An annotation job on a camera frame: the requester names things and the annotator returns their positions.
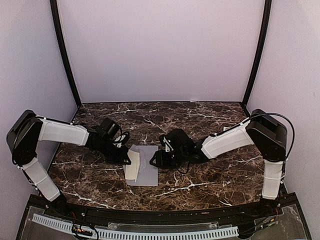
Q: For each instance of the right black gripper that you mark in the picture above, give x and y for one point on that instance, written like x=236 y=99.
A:
x=161 y=161

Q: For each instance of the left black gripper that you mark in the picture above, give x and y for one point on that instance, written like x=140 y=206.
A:
x=120 y=158

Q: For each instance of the grey envelope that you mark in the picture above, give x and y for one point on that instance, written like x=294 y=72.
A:
x=148 y=174

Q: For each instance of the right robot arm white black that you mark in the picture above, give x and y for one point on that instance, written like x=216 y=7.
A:
x=261 y=129

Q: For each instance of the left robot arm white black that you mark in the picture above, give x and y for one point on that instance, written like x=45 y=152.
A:
x=30 y=129

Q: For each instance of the black front table rail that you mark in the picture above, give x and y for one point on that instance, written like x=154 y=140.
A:
x=103 y=216

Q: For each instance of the left black frame post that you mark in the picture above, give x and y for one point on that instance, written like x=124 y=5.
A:
x=63 y=52

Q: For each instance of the black frame post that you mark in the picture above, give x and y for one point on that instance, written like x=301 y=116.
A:
x=258 y=53
x=63 y=52

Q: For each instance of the right black frame post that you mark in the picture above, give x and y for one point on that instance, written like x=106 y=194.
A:
x=258 y=53

